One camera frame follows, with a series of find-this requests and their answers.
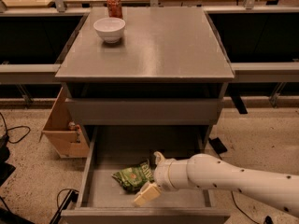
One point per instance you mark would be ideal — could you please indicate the open grey middle drawer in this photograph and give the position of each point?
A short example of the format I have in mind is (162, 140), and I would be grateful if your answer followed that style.
(102, 200)

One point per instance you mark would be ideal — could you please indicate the red soda can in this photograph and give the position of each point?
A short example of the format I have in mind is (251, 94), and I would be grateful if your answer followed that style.
(114, 8)

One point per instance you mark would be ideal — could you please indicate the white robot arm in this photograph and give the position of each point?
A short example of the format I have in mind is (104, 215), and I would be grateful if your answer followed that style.
(202, 171)

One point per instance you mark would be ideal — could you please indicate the black power adapter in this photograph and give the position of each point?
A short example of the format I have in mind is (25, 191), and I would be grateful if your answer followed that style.
(217, 145)

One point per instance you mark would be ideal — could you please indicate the grey metal rail left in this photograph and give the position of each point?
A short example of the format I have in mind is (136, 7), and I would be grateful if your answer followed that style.
(28, 73)

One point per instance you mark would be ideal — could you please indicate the green jalapeno chip bag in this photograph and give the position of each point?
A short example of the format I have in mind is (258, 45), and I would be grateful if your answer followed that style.
(132, 179)

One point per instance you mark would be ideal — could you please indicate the grey metal rail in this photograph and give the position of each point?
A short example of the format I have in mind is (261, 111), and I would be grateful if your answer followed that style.
(265, 72)
(28, 73)

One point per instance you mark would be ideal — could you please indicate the brown cardboard box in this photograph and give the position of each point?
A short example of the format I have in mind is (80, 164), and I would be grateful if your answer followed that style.
(65, 135)

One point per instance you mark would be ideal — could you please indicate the grey metal rail right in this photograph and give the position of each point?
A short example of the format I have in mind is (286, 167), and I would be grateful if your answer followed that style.
(265, 72)

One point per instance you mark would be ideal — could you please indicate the closed grey top drawer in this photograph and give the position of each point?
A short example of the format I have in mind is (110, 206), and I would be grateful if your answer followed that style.
(145, 111)

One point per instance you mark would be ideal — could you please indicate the grey drawer cabinet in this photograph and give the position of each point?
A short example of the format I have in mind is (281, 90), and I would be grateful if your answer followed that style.
(165, 53)

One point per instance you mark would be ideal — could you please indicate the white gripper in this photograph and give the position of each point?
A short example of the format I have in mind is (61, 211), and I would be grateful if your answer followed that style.
(162, 174)

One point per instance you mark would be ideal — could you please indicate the white ceramic bowl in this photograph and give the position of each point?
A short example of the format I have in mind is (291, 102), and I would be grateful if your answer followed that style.
(110, 29)

